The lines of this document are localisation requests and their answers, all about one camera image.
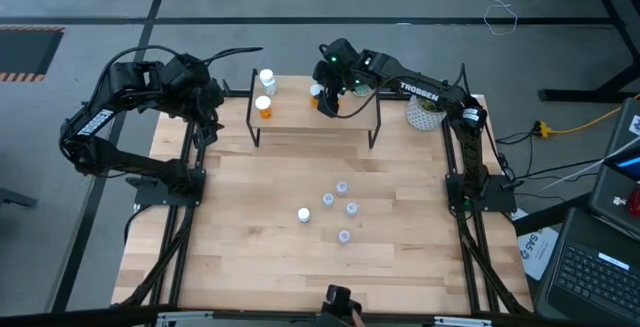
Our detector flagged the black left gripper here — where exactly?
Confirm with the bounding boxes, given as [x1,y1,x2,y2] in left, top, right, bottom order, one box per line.
[187,79,226,149]

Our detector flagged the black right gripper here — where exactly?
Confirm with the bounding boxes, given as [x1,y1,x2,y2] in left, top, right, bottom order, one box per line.
[312,38,361,113]

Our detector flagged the orange pill bottle white cap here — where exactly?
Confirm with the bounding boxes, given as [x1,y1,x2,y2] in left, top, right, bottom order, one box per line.
[254,94,274,120]
[308,83,325,108]

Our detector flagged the large white blue-label bottle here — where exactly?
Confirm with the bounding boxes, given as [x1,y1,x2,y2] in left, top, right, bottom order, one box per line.
[258,68,279,97]

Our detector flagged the wooden shelf black metal legs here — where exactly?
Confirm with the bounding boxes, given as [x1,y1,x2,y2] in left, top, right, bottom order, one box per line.
[245,68,382,151]

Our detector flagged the white patterned planter pot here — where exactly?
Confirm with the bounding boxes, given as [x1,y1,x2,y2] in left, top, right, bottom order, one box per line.
[405,95,448,133]

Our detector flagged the black floor mat hazard stripes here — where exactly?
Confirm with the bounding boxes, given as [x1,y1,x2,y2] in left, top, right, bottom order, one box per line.
[0,25,66,83]

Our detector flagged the grey stand foot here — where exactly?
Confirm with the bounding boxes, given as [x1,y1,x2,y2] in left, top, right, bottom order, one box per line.
[0,186,39,208]

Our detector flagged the black desk foot bar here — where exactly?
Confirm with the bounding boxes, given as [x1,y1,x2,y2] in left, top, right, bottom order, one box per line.
[512,191,594,237]

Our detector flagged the white printed paper sheet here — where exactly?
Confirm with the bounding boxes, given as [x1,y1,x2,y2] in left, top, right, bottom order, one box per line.
[516,209,560,282]

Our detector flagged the dark laptop with keyboard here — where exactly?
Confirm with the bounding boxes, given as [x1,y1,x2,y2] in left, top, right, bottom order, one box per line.
[546,208,640,326]

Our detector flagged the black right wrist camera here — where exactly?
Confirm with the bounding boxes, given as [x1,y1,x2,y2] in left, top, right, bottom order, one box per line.
[319,87,343,119]

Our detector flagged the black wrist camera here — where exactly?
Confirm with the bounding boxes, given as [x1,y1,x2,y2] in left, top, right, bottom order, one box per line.
[169,54,211,88]
[319,87,343,119]

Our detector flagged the black right camera cable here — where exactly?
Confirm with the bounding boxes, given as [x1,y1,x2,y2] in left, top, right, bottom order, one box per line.
[332,74,401,119]

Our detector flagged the black camera cable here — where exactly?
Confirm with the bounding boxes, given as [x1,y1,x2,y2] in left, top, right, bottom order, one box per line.
[332,74,401,119]
[202,45,264,64]

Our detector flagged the black aluminium table frame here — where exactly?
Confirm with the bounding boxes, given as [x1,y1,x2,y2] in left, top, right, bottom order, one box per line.
[112,80,534,318]

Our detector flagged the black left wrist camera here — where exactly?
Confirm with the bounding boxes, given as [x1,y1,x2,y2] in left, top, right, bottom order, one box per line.
[169,54,211,88]

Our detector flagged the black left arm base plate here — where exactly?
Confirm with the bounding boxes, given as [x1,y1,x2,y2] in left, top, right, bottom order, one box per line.
[125,166,207,207]

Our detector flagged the black left camera cable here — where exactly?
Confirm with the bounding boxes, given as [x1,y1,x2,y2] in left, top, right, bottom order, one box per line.
[202,45,264,64]

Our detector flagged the silver metal bracket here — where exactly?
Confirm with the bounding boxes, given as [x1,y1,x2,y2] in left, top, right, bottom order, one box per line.
[433,315,494,327]
[155,310,215,327]

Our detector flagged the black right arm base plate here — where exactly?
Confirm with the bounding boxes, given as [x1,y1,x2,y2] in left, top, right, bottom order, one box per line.
[444,172,517,214]

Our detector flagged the thin white floor cable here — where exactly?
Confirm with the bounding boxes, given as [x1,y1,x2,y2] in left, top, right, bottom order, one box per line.
[407,0,519,37]

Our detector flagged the black camera device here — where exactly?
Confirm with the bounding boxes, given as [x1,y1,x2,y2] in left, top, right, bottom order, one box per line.
[322,284,362,327]

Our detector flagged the yellow extension cord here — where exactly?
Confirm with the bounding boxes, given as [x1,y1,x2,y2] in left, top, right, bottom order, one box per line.
[531,92,640,138]

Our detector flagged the black front frame bar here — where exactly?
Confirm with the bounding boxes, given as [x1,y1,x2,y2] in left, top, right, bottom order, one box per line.
[0,305,640,327]

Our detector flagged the black power cable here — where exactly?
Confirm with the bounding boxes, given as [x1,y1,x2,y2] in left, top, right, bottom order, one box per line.
[509,156,604,184]

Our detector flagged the black desk leg frame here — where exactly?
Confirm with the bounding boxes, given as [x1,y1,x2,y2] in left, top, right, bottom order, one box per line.
[537,0,640,104]

